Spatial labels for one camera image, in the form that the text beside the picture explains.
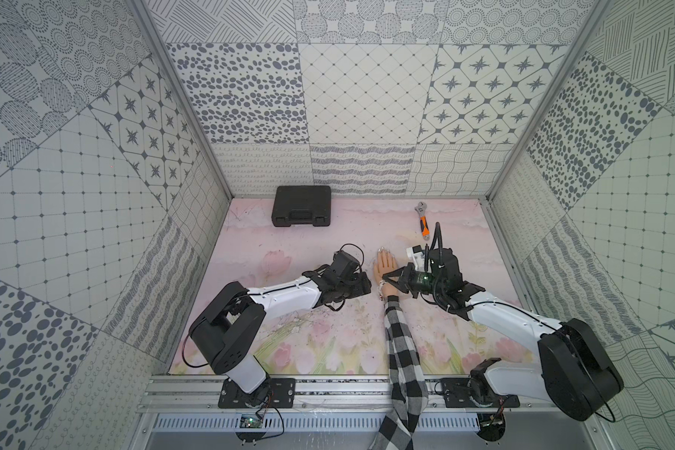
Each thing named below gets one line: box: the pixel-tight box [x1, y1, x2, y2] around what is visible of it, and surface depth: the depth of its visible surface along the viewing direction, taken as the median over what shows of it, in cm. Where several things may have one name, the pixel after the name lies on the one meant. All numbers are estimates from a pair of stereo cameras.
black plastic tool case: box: [271, 185, 331, 227], surface depth 113 cm
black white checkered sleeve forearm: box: [368, 295, 430, 450], surface depth 73 cm
